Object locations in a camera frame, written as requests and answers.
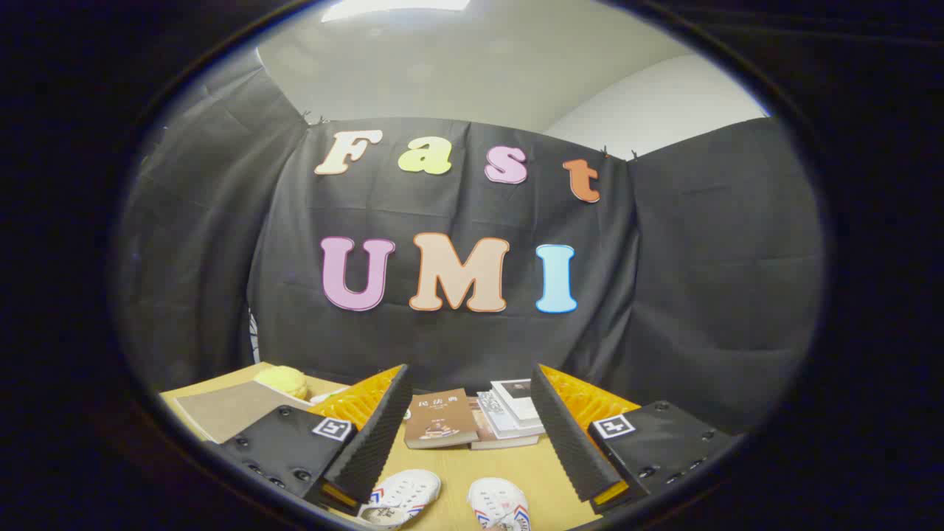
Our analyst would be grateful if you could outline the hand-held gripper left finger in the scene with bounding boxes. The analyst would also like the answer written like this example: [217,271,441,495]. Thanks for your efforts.
[218,364,414,517]

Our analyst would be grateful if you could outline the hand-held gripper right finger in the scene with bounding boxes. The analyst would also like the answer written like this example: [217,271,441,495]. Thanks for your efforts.
[530,363,738,515]

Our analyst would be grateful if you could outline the white canvas shoe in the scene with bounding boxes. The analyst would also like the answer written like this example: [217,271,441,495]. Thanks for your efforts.
[468,477,532,531]
[358,469,442,530]

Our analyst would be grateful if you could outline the beige fabric storage box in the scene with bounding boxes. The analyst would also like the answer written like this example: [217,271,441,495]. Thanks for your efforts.
[175,380,314,443]

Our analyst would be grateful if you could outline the brown cover book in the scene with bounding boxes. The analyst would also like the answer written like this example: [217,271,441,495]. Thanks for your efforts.
[404,389,479,449]

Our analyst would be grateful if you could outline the yellow plush toy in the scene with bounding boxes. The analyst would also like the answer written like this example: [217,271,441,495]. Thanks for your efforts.
[254,367,309,400]

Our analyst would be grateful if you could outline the black backdrop cloth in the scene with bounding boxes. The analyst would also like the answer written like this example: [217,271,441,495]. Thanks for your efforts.
[114,66,825,436]

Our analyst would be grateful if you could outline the ceiling light panel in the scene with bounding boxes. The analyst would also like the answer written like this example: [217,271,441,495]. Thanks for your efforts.
[321,0,473,23]

